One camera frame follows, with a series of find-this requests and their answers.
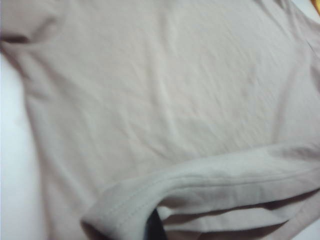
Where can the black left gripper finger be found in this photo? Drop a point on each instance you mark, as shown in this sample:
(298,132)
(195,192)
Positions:
(155,226)

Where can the beige T-shirt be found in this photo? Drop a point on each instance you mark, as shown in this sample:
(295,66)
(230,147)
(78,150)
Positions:
(150,100)

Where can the yellow cloth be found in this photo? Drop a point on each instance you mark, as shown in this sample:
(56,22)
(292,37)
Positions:
(316,3)

